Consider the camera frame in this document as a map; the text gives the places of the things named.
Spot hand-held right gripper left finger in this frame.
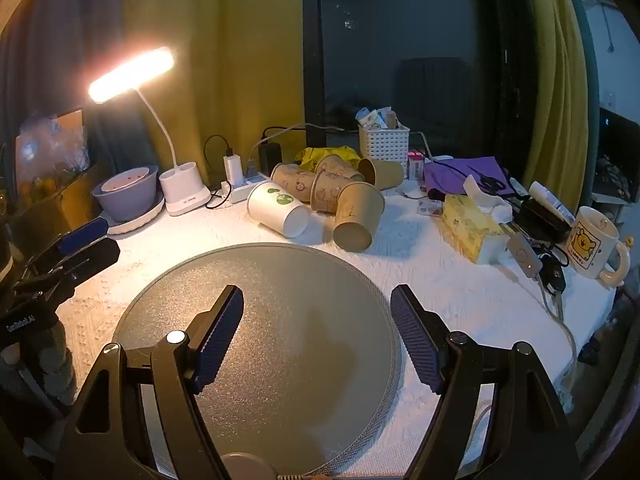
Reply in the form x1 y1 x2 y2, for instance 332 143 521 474
52 284 245 480

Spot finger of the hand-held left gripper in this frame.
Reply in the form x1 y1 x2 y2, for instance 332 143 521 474
20 237 121 292
56 216 110 257

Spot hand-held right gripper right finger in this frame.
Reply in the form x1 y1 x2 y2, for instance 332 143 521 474
389 284 584 480

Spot brown paper cup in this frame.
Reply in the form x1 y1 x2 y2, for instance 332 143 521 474
270 162 319 204
314 154 366 184
357 157 405 191
332 181 387 254
310 171 359 215

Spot white cup with green print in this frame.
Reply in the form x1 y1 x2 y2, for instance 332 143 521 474
246 181 311 240

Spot brown cardboard box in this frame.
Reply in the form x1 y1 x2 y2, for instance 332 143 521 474
7 160 117 242

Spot purple bowl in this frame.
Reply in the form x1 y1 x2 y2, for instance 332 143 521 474
91 165 160 223

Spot white round plate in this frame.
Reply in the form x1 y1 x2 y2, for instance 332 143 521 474
104 191 166 236

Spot white textured tablecloth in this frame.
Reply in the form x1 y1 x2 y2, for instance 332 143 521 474
54 180 622 479

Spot white inner bowl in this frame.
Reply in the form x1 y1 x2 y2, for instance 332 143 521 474
101 167 152 194

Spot round grey tray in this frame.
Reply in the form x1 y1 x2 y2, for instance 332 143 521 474
111 242 404 478

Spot clear plastic bag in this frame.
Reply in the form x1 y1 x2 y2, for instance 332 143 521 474
14 107 92 202

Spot white desk lamp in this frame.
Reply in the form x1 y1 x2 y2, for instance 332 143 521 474
88 46 214 217

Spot yellow tissue box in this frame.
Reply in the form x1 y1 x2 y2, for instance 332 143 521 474
442 175 515 265

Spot grey key fob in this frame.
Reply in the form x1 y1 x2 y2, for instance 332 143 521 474
505 233 544 279

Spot black car key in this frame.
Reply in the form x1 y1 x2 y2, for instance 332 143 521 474
537 254 569 294

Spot white power strip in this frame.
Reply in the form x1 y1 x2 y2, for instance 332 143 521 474
220 172 274 205

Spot white charger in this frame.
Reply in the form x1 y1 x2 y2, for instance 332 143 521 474
223 155 245 185

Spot purple cloth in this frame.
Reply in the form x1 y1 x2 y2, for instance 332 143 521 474
423 156 517 200

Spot black case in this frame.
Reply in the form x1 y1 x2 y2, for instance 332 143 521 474
514 198 574 245

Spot black scissors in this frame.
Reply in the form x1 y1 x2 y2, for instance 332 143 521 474
467 172 509 195

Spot dark grey curtain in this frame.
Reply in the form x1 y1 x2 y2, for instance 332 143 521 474
0 0 152 183

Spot white tube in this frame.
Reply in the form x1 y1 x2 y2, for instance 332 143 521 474
528 181 576 224

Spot black power adapter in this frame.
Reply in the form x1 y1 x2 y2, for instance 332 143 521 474
259 141 282 176

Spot white plastic basket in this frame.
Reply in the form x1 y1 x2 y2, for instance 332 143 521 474
358 124 411 161

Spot cream mug with bear print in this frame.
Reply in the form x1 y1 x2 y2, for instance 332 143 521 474
568 205 632 289

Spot yellow plastic bag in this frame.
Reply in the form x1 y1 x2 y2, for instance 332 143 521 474
298 146 362 174

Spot yellow curtain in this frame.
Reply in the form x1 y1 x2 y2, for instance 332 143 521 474
122 0 306 197
519 0 604 202

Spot black cable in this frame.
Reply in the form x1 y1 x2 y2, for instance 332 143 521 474
203 133 235 210

